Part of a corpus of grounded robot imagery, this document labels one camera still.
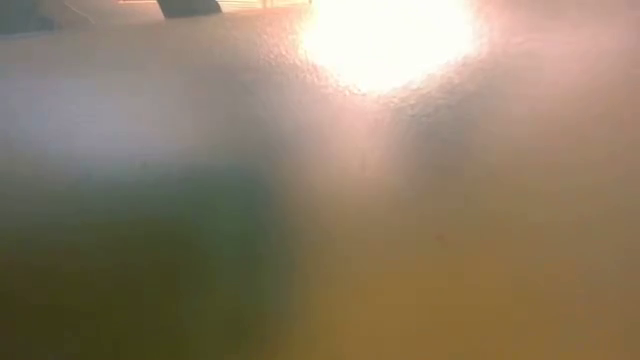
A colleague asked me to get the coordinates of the yellow translucent plastic basket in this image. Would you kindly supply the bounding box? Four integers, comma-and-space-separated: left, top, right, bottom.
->
0, 0, 640, 360

